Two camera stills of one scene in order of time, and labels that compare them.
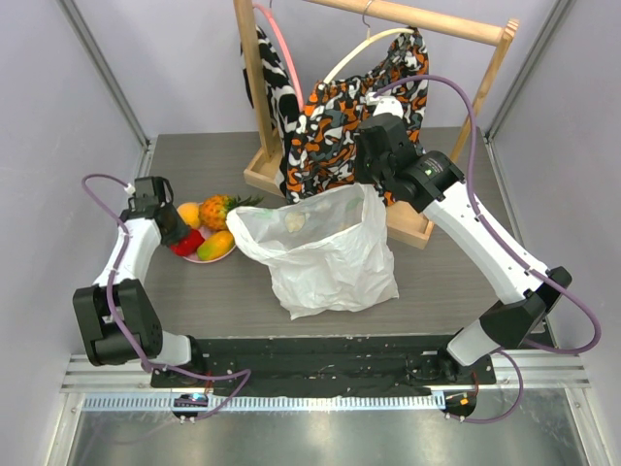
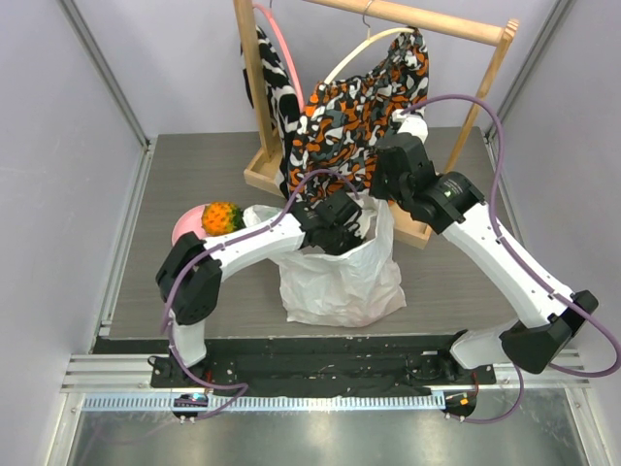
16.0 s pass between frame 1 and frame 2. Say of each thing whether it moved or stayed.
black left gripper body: moved
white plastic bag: moved
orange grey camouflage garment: stayed
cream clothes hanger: stayed
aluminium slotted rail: stayed
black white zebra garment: stayed
